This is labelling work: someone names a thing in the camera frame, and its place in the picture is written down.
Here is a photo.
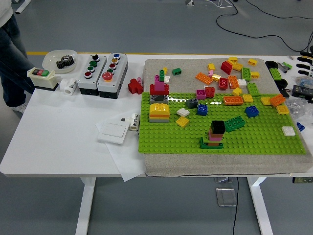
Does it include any green studded baseplate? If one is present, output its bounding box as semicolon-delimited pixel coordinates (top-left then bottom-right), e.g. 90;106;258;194
138;92;307;155

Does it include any white labelled cylinder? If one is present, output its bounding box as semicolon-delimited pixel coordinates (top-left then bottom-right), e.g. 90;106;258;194
129;113;140;131

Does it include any black hanging cable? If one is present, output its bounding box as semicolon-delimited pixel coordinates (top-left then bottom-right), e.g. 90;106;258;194
232;176;239;235

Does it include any grey arch brick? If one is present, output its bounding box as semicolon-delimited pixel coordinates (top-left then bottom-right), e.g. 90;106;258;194
149;94;169;105

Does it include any red slope brick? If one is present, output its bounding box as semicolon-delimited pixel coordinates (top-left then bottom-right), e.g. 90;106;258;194
220;60;234;75

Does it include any translucent white bowl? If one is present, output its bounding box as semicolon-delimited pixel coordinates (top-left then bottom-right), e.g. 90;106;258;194
42;49;78;74

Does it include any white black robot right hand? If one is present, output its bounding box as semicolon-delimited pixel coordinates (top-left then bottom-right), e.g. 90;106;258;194
296;46;313;78

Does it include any dark green frame brick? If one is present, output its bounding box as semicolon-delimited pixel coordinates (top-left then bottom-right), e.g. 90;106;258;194
200;136;224;150

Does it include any person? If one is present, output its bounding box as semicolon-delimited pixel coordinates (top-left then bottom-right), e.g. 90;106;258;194
0;0;36;115

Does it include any lime green long brick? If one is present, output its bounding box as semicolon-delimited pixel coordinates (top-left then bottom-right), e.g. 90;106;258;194
241;67;252;82

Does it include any dark grey brick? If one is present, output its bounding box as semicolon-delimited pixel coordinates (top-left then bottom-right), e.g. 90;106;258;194
185;98;199;109

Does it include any grey four-button box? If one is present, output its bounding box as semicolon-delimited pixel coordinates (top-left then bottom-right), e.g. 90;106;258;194
77;54;108;96

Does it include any orange six-stud brick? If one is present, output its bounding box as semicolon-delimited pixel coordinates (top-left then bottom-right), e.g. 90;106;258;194
227;75;240;90

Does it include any yellow dome brick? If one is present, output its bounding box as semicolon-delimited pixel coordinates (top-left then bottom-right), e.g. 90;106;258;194
149;103;170;116

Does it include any black under-table control box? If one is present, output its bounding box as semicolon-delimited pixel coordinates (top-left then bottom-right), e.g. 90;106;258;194
292;176;313;184

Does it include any white table leg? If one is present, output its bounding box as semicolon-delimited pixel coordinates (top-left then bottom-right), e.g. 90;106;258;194
75;177;96;235
246;176;274;235

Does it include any white floor cable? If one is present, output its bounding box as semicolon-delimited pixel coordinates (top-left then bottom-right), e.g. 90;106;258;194
211;0;232;8

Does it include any red cross brick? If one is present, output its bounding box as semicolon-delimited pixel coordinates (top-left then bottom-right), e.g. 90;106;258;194
128;78;144;95

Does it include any salmon square brick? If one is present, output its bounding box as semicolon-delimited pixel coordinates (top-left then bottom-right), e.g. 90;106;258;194
208;129;224;139

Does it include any white paper sheet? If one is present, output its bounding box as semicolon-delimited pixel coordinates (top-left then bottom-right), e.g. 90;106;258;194
95;117;147;182

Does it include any black ring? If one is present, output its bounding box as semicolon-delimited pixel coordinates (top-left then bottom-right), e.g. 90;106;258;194
265;60;279;71

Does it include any tall pink brick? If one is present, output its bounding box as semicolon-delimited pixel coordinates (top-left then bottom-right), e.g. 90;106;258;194
153;75;166;91

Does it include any white pipe tee fitting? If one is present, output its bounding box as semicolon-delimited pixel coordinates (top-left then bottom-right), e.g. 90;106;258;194
59;78;78;95

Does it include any orange long plate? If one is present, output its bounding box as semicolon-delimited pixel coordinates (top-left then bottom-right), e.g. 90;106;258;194
195;71;214;86

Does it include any red wide brick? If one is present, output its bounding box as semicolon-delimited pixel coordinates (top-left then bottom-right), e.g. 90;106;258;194
149;84;170;95

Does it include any white wall switch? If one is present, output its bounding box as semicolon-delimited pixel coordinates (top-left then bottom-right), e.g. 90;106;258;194
97;121;130;145

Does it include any beige red-green switch box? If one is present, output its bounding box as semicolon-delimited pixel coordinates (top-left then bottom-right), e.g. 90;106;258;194
26;68;62;92

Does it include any metal floor box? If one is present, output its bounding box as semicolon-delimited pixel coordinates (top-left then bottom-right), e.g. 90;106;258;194
215;188;237;208

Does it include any black electronic device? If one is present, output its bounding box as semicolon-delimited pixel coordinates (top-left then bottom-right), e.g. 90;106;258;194
291;84;313;103

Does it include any blue square brick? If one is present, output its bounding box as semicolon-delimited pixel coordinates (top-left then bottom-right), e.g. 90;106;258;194
197;104;209;117
245;105;260;118

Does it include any bag with blue wire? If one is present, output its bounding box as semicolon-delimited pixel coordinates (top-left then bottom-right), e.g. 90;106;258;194
294;75;313;89

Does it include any grey-brown mat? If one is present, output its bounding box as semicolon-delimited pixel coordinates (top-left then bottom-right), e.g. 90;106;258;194
143;58;313;177

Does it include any grey green tool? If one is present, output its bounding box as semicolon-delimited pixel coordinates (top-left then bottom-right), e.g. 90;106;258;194
278;61;293;73

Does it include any orange long brick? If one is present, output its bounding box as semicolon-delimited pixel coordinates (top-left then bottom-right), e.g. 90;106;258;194
223;95;245;106

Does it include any dark metal gear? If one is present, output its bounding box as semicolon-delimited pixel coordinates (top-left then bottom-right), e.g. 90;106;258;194
56;55;75;70

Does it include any black floor cable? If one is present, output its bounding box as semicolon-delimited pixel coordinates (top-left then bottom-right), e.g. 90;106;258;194
244;0;313;20
216;0;313;52

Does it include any black square brick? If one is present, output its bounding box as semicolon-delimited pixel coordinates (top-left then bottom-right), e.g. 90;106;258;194
209;120;226;135

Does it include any grey emergency stop box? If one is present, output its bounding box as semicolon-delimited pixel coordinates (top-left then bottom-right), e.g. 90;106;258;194
97;52;129;100

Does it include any dark green long brick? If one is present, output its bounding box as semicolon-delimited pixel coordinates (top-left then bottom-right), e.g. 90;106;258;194
224;116;246;133

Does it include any white furniture foot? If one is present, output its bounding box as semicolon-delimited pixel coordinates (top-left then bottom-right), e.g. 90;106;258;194
11;0;32;14

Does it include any clear plastic bag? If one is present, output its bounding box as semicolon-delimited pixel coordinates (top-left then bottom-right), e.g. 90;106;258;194
285;97;313;124

